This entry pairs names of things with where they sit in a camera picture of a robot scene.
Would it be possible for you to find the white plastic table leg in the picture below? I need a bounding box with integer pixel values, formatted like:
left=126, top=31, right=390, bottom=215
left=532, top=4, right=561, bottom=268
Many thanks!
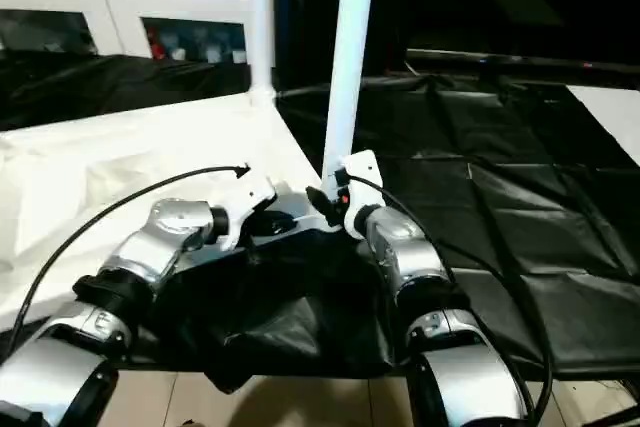
left=319, top=0, right=380, bottom=196
left=244, top=0, right=279, bottom=108

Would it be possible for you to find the white plastic table top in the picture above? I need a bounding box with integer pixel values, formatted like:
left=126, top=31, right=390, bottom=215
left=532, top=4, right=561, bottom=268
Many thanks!
left=0, top=89, right=346, bottom=333

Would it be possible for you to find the black mat cloth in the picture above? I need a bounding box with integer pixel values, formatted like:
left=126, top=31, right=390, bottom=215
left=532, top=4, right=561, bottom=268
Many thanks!
left=0, top=49, right=640, bottom=393

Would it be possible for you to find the white flat board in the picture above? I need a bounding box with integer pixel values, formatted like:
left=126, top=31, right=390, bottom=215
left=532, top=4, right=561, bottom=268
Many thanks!
left=567, top=84, right=640, bottom=168

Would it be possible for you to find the black tripod leg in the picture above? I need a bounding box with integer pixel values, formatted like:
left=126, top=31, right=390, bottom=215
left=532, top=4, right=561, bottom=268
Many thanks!
left=617, top=376, right=640, bottom=427

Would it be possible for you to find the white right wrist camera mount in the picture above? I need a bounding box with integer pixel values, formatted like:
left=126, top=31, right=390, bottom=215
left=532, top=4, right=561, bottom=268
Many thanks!
left=334, top=149, right=386, bottom=241

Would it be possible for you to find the black left wrist camera cable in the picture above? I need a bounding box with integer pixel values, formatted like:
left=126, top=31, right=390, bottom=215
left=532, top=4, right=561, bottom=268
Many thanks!
left=9, top=162, right=251, bottom=348

